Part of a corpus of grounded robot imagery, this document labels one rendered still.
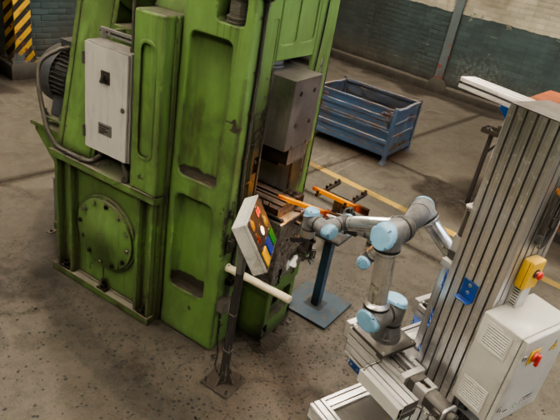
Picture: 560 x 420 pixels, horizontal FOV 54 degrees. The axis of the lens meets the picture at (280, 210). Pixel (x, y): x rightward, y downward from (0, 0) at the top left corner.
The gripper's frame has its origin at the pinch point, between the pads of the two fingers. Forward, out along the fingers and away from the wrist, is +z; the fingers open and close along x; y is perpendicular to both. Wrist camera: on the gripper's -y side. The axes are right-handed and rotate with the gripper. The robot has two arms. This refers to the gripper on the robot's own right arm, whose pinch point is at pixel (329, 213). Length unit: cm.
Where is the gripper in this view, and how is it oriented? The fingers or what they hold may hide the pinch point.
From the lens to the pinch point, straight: 323.0
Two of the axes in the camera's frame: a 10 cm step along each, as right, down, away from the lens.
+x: 5.3, -3.3, 7.8
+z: -8.4, -3.4, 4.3
